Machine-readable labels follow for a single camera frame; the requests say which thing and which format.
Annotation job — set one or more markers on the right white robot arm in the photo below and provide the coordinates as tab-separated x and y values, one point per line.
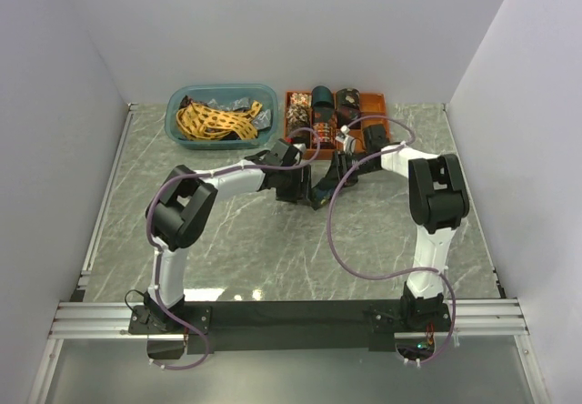
438	202

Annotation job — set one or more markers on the orange divided tray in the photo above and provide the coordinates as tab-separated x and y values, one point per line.
371	104

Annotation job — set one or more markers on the brown patterned rolled tie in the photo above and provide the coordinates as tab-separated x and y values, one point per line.
298	114

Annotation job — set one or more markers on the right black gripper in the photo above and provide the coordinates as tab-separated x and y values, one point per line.
337	170

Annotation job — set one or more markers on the red white rolled tie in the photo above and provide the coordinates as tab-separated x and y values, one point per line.
300	99

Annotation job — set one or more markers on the maroon rolled tie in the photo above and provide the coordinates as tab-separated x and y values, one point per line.
346	115

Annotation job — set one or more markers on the dark brown rolled tie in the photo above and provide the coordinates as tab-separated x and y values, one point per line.
299	135

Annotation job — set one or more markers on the black floral rolled tie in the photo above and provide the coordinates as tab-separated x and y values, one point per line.
348	97

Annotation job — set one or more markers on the teal rolled tie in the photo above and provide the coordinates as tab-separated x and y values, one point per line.
322	96

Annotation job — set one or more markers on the dark tie in bin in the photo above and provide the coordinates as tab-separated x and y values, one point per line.
187	104

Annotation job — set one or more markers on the red striped rolled tie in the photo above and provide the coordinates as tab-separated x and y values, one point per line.
324	135

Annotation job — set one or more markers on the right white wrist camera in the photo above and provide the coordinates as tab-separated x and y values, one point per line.
347	141

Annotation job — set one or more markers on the dark red dotted rolled tie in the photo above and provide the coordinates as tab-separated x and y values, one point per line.
325	115

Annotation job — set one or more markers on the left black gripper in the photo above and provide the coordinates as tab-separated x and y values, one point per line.
301	191

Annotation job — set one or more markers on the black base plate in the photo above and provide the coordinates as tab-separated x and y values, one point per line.
277	325

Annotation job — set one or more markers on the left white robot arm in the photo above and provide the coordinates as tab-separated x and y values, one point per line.
177	216

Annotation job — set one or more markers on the blue plastic bin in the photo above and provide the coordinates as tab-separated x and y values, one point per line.
224	94

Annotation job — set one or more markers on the blue floral tie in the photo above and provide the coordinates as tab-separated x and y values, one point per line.
323	190

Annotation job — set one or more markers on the yellow patterned tie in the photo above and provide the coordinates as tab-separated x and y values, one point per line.
206	124

